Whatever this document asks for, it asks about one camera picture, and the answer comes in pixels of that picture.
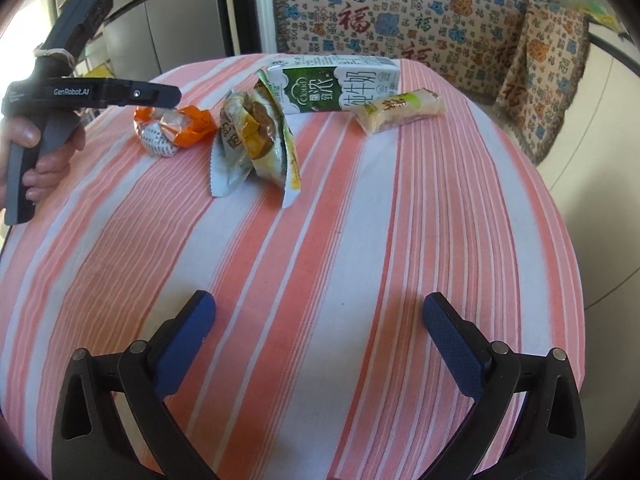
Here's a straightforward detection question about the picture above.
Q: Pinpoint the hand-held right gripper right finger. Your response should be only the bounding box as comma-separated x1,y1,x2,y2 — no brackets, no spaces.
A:
422,292,586,480

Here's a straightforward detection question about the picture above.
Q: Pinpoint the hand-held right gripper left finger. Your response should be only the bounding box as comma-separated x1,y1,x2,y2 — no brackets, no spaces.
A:
50,290,217,480

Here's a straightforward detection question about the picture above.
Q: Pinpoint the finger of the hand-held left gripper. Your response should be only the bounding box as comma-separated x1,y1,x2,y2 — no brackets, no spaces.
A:
99,78,182,110

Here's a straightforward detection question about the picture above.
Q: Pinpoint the orange white snack wrapper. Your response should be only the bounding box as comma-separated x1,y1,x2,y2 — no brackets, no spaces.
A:
133,105,217,159

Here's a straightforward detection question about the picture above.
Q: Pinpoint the person's left hand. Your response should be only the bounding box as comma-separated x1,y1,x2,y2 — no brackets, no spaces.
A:
0,110,87,207

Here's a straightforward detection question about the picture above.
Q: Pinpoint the grey refrigerator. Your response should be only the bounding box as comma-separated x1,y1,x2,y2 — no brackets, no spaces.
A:
55,0,236,96

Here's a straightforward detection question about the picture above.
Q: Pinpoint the yellow green snack wrapper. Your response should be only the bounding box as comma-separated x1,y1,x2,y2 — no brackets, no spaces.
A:
209,69,304,209

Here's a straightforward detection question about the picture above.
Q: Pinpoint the pink striped tablecloth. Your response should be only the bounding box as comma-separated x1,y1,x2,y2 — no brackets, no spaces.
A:
0,55,586,480

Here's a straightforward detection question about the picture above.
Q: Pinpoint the green white milk carton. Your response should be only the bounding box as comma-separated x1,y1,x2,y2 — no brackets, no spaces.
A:
266,55,402,113

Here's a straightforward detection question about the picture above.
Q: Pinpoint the green yellow snack bar packet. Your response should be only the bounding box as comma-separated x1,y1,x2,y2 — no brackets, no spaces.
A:
350,87,446,136

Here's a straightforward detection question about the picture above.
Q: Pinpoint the white cabinet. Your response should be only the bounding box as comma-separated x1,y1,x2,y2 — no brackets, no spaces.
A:
535,25,640,311

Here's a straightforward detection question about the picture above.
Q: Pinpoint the large printed blanket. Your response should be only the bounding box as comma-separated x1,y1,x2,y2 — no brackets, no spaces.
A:
270,0,531,106

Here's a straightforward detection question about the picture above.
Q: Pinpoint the small printed fringed cloth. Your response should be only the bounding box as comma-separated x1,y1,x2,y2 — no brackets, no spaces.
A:
492,2,591,166

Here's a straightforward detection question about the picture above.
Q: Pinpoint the yellow cloth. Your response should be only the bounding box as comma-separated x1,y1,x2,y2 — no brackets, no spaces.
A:
585,2,621,31

